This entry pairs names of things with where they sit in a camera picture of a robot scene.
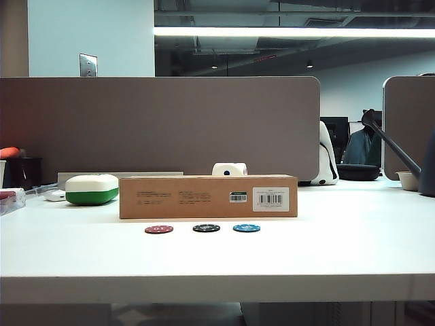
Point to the black poker chip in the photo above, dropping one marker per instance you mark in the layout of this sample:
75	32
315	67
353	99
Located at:
206	228

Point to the brown cardboard box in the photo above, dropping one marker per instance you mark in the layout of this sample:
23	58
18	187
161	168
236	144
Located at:
190	200

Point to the blue poker chip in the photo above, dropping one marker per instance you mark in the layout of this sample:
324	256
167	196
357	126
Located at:
246	228

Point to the red poker chip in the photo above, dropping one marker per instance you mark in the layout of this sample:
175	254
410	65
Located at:
158	230

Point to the clear box with red chips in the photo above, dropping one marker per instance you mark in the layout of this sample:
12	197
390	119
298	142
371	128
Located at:
12	201

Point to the white die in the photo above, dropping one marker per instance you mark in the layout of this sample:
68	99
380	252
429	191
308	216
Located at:
228	168

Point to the wide brown desk divider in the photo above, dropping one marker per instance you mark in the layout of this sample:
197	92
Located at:
163	125

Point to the white and black plush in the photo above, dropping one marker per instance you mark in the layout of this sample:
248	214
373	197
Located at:
328	163

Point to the black monitor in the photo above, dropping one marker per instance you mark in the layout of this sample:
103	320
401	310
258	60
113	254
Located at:
336	125

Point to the white and green case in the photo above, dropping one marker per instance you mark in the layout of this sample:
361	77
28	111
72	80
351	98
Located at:
91	192

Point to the black bowl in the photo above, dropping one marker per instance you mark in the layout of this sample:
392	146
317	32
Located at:
358	172

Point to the teal jacket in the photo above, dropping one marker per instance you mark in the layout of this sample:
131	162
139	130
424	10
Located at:
360	149

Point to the ceiling light strip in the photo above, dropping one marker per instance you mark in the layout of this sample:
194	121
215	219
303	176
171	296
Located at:
289	32

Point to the small white earbuds case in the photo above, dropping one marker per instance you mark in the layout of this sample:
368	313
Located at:
55	195

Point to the clear plastic stick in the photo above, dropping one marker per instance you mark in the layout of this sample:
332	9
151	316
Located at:
42	189

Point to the small white bowl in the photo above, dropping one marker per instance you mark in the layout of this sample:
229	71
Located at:
408	181

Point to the black cup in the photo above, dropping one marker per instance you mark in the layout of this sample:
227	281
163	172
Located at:
25	173

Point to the narrow brown desk divider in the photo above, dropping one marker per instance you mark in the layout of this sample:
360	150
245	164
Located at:
411	125

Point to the orange object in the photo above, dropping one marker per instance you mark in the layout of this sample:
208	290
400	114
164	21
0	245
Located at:
9	152

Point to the grey watering can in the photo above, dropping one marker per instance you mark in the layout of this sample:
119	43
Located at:
429	173

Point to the white cup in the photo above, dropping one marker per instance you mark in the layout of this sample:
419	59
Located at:
2	173

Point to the metal wall plate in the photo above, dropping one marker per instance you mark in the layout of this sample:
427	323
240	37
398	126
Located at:
88	65

